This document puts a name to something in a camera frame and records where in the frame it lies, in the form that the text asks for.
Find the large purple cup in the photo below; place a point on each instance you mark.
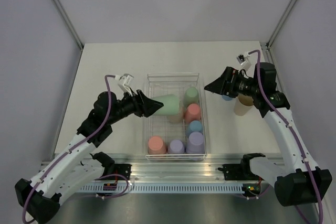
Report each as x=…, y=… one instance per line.
x=195, y=143

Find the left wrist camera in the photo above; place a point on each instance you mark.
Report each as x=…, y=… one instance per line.
x=124, y=83

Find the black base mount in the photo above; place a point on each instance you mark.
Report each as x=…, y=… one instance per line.
x=120, y=170
x=232, y=172

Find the pink cup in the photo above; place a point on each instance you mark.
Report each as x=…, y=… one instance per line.
x=192, y=113
x=156, y=146

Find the small purple cup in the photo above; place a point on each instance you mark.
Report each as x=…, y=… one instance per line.
x=176, y=147

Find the clear wire dish rack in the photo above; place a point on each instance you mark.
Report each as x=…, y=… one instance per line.
x=177, y=84

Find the pink cup front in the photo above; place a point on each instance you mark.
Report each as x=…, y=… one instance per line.
x=156, y=146

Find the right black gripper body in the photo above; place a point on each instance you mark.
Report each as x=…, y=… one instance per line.
x=239, y=84

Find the light blue cup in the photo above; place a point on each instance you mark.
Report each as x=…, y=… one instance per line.
x=194, y=126

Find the left aluminium frame post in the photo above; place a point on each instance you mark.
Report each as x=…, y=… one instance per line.
x=68, y=23

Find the pink cup rear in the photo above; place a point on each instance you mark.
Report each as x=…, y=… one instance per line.
x=192, y=113

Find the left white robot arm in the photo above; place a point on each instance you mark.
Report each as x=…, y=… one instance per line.
x=42, y=195

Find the green cup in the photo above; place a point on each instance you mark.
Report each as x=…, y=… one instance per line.
x=191, y=96
x=171, y=105

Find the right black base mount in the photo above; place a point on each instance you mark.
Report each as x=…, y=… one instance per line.
x=232, y=172

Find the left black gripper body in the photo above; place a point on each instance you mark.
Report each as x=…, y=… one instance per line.
x=130, y=106

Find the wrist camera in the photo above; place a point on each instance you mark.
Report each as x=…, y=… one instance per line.
x=243, y=60
x=124, y=83

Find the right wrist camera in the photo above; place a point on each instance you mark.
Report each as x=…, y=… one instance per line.
x=243, y=60

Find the right aluminium frame post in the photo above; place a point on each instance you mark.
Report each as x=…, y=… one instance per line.
x=284, y=16

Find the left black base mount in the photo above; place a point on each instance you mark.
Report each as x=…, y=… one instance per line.
x=120, y=170

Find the aluminium front rail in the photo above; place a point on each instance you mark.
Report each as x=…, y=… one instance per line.
x=206, y=171

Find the white slotted cable duct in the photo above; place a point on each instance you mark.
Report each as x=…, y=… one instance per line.
x=147, y=188

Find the beige cup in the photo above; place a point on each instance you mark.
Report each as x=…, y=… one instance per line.
x=243, y=104
x=177, y=118

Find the aluminium frame post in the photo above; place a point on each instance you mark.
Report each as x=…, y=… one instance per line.
x=284, y=16
x=68, y=23

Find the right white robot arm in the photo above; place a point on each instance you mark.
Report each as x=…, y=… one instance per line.
x=301, y=181

